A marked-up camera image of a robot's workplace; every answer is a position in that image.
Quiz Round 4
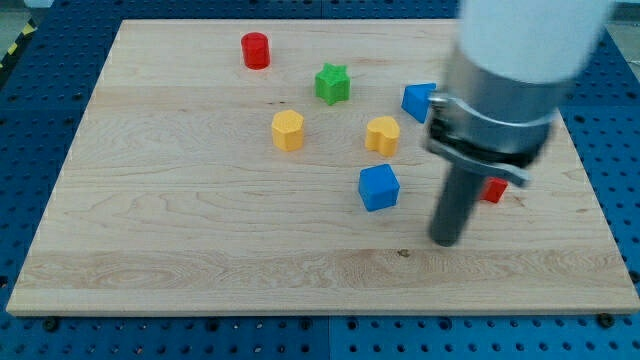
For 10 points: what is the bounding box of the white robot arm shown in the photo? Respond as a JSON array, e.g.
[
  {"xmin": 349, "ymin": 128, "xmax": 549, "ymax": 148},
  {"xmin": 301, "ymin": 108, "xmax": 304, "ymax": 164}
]
[{"xmin": 424, "ymin": 0, "xmax": 614, "ymax": 246}]

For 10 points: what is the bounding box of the green star block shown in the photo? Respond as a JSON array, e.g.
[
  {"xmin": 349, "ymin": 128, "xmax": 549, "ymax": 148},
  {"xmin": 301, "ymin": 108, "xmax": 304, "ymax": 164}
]
[{"xmin": 314, "ymin": 63, "xmax": 351, "ymax": 106}]

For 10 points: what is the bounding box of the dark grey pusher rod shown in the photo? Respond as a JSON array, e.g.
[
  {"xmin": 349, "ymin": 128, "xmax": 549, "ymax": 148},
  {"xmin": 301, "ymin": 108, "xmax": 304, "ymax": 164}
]
[{"xmin": 429, "ymin": 165, "xmax": 485, "ymax": 247}]

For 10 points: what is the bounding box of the blue triangle block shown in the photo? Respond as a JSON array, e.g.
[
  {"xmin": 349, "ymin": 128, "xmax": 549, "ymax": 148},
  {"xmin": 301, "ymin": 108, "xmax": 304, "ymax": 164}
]
[{"xmin": 401, "ymin": 83, "xmax": 437, "ymax": 124}]

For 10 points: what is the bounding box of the wooden board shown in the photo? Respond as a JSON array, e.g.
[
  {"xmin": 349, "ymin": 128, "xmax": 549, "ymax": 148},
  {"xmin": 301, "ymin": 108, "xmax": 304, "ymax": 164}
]
[{"xmin": 7, "ymin": 20, "xmax": 639, "ymax": 317}]

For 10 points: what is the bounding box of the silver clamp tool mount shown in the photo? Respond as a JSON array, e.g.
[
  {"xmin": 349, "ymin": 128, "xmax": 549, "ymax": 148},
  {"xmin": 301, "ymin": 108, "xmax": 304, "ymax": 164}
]
[{"xmin": 424, "ymin": 46, "xmax": 571, "ymax": 187}]

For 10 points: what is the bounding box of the yellow hexagon block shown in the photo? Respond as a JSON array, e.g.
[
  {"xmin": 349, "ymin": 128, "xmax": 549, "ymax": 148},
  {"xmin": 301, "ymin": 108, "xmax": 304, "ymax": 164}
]
[{"xmin": 271, "ymin": 110, "xmax": 304, "ymax": 152}]

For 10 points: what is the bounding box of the red cylinder block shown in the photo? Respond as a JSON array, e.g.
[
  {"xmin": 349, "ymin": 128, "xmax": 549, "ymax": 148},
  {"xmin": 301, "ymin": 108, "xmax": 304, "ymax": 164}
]
[{"xmin": 241, "ymin": 32, "xmax": 271, "ymax": 70}]

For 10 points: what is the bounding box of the blue cube block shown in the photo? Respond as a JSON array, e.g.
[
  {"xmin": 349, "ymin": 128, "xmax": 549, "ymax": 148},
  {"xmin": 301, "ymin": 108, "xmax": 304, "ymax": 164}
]
[{"xmin": 358, "ymin": 164, "xmax": 400, "ymax": 212}]

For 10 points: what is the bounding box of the yellow heart block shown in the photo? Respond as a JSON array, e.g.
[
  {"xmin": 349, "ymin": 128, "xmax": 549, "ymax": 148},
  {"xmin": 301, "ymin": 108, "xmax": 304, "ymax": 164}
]
[{"xmin": 365, "ymin": 116, "xmax": 400, "ymax": 157}]

